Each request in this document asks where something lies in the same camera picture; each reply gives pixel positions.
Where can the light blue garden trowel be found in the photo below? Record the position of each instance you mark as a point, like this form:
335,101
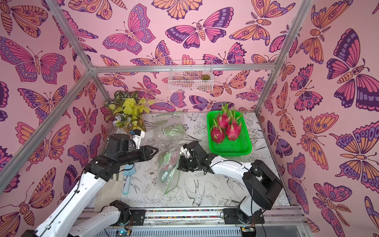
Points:
128,172

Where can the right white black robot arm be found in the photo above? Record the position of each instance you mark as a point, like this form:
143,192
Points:
260,181

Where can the small succulent in wire basket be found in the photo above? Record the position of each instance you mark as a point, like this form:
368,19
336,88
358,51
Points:
205,77

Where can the clear zip-top bag green seal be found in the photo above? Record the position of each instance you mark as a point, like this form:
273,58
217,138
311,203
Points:
173,131

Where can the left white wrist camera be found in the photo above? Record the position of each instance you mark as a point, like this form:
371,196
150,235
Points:
138,135

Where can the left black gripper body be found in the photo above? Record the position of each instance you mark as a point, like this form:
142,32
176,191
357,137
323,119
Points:
132,156

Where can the white wire wall basket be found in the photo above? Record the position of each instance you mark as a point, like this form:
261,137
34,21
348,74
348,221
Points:
185,75

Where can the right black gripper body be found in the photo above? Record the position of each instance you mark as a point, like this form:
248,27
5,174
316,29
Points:
191,159

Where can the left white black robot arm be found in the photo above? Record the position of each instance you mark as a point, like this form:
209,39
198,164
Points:
121,150

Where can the green plastic basket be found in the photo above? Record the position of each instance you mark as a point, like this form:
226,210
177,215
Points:
240,147

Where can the aluminium frame struts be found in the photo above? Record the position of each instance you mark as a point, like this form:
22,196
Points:
21,156

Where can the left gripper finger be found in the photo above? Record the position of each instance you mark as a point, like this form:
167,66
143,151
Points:
145,158
149,150

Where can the beige gardening glove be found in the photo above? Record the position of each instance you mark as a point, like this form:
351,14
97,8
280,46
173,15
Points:
110,192

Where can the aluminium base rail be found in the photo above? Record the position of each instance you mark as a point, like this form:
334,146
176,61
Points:
282,221

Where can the potted plant yellow green leaves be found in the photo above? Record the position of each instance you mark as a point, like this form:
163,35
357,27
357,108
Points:
127,110

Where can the pink dragon fruit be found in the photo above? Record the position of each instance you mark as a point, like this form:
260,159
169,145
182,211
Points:
234,128
223,119

